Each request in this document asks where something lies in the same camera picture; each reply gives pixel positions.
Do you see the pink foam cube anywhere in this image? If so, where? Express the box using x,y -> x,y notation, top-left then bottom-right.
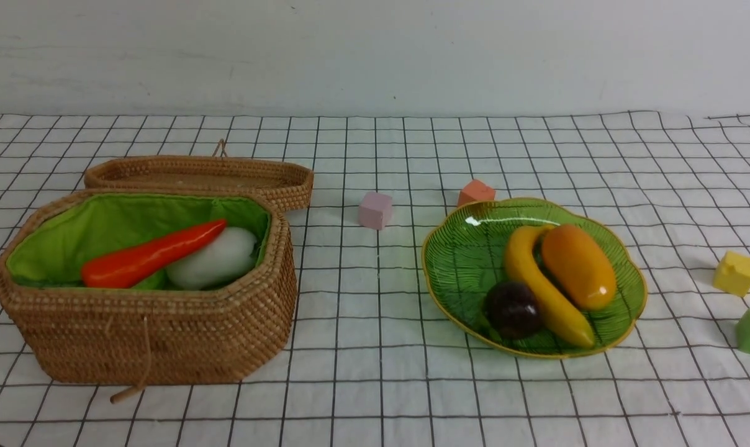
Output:
358,191 -> 393,231

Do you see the yellow toy banana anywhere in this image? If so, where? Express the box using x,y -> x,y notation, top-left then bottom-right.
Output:
504,225 -> 595,349

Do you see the yellow foam cube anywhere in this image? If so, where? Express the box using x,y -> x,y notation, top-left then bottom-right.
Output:
712,251 -> 750,297

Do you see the woven basket lid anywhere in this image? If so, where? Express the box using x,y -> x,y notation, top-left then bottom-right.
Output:
83,139 -> 315,212

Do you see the white toy radish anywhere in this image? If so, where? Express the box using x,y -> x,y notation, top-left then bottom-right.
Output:
165,227 -> 258,291

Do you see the green leaf-shaped glass plate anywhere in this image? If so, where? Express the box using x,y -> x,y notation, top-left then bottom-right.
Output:
422,197 -> 648,359

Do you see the orange toy carrot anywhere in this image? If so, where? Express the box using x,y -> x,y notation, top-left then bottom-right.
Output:
81,219 -> 227,289

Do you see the woven basket with green lining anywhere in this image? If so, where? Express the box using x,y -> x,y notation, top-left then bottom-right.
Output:
0,189 -> 298,402

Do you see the orange foam cube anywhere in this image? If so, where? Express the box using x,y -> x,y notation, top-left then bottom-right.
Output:
456,179 -> 496,207

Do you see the orange toy mango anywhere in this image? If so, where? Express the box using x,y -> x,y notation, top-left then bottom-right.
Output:
540,224 -> 617,312

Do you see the dark purple toy mangosteen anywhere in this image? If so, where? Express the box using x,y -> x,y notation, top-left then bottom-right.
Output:
482,281 -> 545,340

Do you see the white grid tablecloth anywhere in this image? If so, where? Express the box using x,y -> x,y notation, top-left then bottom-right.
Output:
0,111 -> 750,446

